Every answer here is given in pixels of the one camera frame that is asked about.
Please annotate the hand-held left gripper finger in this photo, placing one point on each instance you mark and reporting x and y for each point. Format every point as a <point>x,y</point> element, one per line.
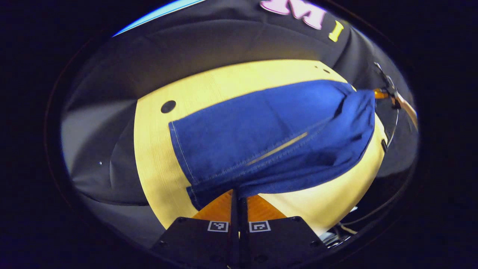
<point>234,239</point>
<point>243,239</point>

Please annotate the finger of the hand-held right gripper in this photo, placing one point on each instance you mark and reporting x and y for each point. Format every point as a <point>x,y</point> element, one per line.
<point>381,93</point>

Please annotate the blue denim jeans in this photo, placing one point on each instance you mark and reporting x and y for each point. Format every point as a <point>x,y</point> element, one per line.
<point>261,130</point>

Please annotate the small black table clamp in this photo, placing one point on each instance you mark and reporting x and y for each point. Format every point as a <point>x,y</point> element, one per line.
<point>384,145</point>

